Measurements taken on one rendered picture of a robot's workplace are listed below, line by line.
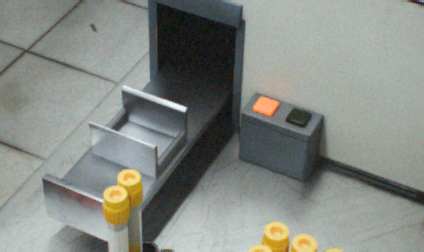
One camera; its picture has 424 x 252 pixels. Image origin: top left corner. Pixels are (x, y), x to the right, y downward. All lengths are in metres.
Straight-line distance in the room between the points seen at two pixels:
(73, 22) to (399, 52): 1.82
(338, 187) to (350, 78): 0.10
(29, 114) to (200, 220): 1.48
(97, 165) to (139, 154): 0.04
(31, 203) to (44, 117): 1.42
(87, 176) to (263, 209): 0.14
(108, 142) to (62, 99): 1.51
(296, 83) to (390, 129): 0.08
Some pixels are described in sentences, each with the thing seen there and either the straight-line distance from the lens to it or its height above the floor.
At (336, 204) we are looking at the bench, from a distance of 0.74.
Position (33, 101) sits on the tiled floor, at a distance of 2.20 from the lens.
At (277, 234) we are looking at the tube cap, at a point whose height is 0.99.
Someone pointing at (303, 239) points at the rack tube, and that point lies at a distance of 0.56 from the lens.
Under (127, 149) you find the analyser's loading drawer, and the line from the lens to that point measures 0.69.
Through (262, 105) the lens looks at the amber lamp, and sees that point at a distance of 0.74.
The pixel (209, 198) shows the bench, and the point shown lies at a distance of 0.73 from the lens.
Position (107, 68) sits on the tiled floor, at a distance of 2.28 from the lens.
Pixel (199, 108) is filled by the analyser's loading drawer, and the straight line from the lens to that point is 0.75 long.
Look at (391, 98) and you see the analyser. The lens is 0.71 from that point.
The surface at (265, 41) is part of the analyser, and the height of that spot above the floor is 0.98.
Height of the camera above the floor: 1.40
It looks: 42 degrees down
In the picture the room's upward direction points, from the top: 2 degrees clockwise
